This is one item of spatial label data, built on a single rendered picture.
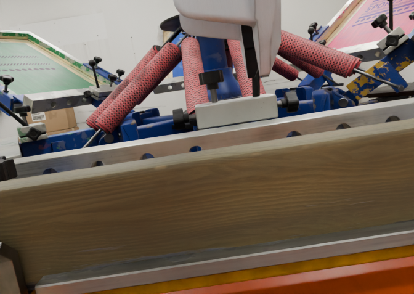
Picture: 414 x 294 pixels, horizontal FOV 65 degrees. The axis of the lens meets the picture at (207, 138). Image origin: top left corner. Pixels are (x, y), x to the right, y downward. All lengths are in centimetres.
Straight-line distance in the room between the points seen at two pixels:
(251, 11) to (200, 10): 3
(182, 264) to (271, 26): 16
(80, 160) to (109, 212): 26
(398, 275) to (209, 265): 13
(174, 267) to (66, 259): 8
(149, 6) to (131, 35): 42
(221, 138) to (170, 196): 24
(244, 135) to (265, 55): 26
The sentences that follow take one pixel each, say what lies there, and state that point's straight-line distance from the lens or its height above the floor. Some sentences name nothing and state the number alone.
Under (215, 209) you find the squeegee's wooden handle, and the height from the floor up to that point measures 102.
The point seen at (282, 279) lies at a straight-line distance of 27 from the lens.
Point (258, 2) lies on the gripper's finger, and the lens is 19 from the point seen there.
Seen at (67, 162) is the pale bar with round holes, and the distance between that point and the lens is 49.
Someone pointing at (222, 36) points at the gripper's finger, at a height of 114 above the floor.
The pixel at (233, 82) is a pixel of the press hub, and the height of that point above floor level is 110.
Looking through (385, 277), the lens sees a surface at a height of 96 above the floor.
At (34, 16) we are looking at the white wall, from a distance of 492.
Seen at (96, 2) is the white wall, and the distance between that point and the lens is 467.
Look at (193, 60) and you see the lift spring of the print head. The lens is 81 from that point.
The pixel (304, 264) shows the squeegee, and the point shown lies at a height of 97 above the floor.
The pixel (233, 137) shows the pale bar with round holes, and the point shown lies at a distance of 45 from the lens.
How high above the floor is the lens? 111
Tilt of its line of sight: 9 degrees down
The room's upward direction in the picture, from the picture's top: 9 degrees counter-clockwise
